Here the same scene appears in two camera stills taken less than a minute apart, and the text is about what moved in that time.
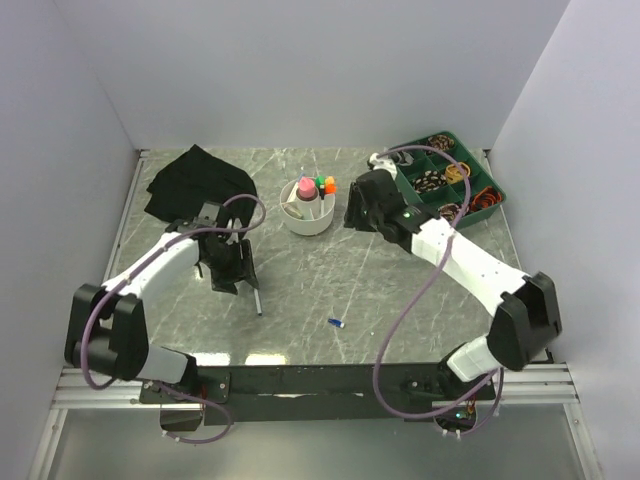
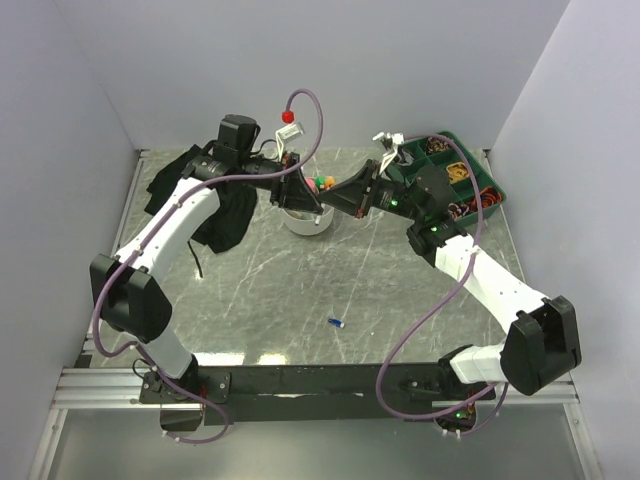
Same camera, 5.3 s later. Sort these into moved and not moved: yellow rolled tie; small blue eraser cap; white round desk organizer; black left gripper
Moved: black left gripper
Not moved: yellow rolled tie; white round desk organizer; small blue eraser cap
